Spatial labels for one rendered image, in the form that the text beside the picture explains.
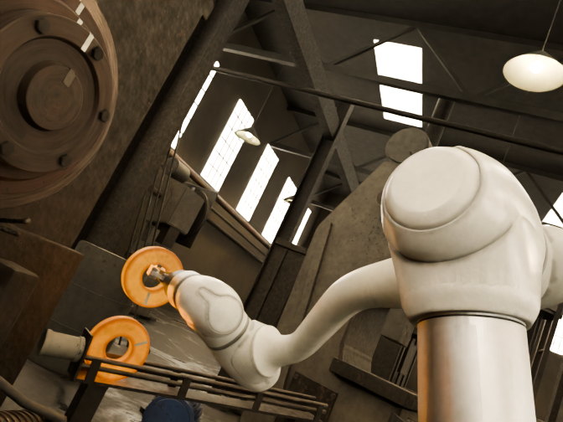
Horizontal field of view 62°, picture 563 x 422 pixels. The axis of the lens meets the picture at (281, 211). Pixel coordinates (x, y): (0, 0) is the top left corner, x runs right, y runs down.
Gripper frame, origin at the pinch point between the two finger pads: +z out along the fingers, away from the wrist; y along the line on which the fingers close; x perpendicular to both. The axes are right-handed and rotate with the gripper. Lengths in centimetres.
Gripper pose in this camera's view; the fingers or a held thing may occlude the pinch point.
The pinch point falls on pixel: (156, 270)
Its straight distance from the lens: 126.7
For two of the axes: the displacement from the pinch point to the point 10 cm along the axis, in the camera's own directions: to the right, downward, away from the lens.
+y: 7.2, 4.6, 5.2
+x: 4.3, -8.8, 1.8
